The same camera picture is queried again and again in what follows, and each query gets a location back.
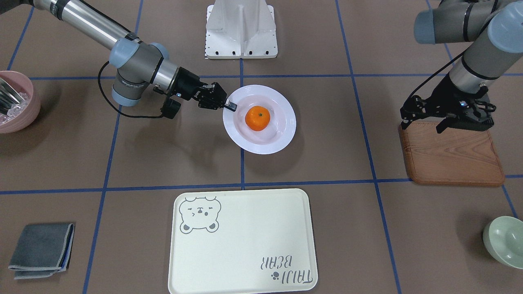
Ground folded grey cloth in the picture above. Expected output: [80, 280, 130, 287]
[8, 223, 75, 280]

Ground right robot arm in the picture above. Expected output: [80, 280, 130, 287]
[1, 0, 237, 119]

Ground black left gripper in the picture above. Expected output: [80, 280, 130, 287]
[400, 76, 496, 134]

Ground pink bowl with utensils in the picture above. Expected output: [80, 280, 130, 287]
[0, 71, 41, 134]

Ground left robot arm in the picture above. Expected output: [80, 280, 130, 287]
[400, 0, 523, 134]

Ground green ceramic bowl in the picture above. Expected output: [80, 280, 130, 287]
[482, 216, 523, 270]

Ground white round plate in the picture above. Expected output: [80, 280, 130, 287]
[223, 85, 297, 154]

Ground cream bear serving tray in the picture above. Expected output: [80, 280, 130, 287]
[168, 188, 319, 294]

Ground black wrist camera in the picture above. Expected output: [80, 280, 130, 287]
[161, 98, 181, 119]

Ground orange fruit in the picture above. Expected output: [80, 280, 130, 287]
[244, 105, 271, 131]

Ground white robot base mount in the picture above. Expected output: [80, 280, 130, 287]
[204, 0, 278, 59]

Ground wooden cutting board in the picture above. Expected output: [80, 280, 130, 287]
[398, 121, 505, 187]

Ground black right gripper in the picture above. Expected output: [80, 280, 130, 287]
[174, 67, 237, 112]

